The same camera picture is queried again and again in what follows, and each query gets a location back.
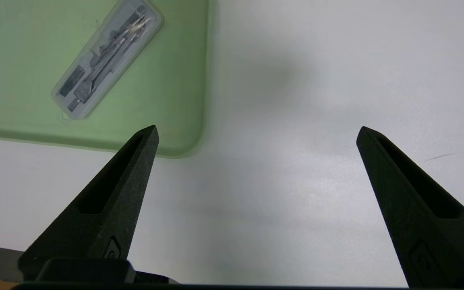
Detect light green plastic tray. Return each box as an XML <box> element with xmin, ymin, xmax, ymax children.
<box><xmin>0</xmin><ymin>0</ymin><xmax>209</xmax><ymax>158</ymax></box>

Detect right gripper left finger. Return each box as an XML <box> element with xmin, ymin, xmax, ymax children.
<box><xmin>18</xmin><ymin>125</ymin><xmax>160</xmax><ymax>282</ymax></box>

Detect clear plastic compass case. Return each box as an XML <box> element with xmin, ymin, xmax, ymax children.
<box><xmin>51</xmin><ymin>0</ymin><xmax>164</xmax><ymax>120</ymax></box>

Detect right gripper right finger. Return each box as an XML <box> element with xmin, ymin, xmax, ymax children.
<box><xmin>356</xmin><ymin>126</ymin><xmax>464</xmax><ymax>287</ymax></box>

